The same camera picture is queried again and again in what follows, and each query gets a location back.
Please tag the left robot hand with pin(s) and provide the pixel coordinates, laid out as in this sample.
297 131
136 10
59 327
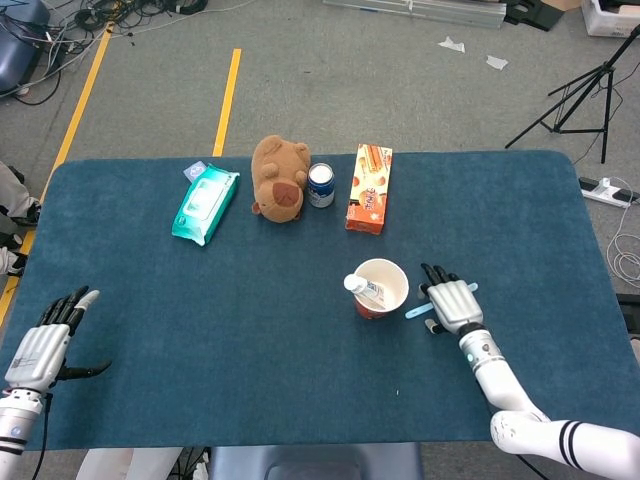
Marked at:
40 350

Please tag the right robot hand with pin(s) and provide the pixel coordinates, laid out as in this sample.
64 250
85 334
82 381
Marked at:
452 302

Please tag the light blue toothbrush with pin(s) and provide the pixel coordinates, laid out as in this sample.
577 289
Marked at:
415 312

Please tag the red paper noodle cup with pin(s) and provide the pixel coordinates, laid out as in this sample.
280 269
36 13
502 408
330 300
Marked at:
395 290

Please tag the white toothpaste tube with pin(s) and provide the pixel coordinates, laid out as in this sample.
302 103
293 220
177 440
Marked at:
367 291

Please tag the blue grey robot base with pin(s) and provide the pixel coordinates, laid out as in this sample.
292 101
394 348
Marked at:
325 465

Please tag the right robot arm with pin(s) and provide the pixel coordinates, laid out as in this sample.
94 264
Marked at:
500 385

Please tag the orange biscuit box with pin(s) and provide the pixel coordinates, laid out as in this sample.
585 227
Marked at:
369 190

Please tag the white robot body shell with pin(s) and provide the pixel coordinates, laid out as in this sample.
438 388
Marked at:
125 465

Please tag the seated person legs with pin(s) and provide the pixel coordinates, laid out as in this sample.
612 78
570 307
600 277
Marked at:
15 195

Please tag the blue white drink can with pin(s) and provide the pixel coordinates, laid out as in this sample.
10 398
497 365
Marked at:
320 187

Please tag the black equipment case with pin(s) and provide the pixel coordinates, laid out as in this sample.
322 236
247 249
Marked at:
630 312

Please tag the white power strip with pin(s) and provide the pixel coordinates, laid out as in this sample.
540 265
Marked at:
607 191

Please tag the blue table cloth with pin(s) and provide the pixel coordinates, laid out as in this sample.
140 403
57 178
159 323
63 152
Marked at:
250 325

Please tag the brown plush capybara toy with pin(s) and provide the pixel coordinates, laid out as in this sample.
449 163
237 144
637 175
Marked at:
277 175

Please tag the green wet wipes pack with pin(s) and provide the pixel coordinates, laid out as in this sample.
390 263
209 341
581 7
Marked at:
205 205

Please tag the small lavender tissue packet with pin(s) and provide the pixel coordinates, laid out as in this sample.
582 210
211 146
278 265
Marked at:
194 170

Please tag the white paper scrap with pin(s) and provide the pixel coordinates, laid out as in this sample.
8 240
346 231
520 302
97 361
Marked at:
496 62
452 45

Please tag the black tripod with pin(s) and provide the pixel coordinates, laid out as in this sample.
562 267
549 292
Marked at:
607 100

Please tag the dark blue seat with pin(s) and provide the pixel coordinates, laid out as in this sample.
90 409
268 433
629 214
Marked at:
20 60

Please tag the aluminium profile rails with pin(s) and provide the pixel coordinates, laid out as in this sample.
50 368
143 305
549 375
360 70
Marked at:
415 12

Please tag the black stand base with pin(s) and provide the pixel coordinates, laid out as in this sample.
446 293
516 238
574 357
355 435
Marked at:
535 12

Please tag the white plastic crate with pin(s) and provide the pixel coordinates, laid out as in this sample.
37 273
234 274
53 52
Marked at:
610 20

